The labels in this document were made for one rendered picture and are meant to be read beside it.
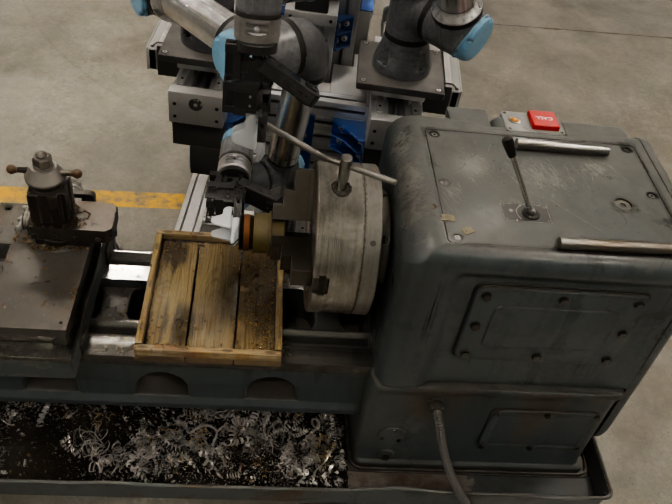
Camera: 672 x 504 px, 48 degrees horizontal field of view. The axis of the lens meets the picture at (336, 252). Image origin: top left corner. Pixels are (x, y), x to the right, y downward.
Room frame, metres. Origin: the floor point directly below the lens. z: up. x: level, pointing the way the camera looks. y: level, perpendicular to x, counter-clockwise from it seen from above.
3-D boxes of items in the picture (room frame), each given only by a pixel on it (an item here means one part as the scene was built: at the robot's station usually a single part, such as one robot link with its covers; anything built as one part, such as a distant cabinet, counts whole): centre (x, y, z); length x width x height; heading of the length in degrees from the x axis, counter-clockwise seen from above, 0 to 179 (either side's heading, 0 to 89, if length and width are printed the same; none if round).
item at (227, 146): (1.38, 0.26, 1.08); 0.11 x 0.08 x 0.09; 8
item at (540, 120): (1.44, -0.40, 1.26); 0.06 x 0.06 x 0.02; 9
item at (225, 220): (1.12, 0.23, 1.10); 0.09 x 0.06 x 0.03; 8
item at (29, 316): (1.08, 0.60, 0.95); 0.43 x 0.17 x 0.05; 9
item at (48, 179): (1.14, 0.61, 1.13); 0.08 x 0.08 x 0.03
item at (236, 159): (1.30, 0.25, 1.09); 0.08 x 0.05 x 0.08; 98
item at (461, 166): (1.23, -0.39, 1.06); 0.59 x 0.48 x 0.39; 99
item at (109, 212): (1.14, 0.58, 0.99); 0.20 x 0.10 x 0.05; 99
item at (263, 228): (1.13, 0.16, 1.08); 0.09 x 0.09 x 0.09; 9
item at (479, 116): (1.41, -0.24, 1.24); 0.09 x 0.08 x 0.03; 99
